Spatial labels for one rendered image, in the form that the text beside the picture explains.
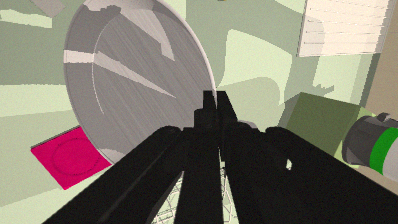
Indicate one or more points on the pink square coaster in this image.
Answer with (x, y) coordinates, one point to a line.
(70, 157)

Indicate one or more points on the white ribbed draining mat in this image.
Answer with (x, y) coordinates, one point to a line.
(344, 27)

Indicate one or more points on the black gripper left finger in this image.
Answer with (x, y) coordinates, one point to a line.
(134, 189)

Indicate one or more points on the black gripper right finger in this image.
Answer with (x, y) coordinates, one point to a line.
(319, 189)

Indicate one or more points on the white wire dish rack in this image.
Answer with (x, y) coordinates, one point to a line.
(172, 211)

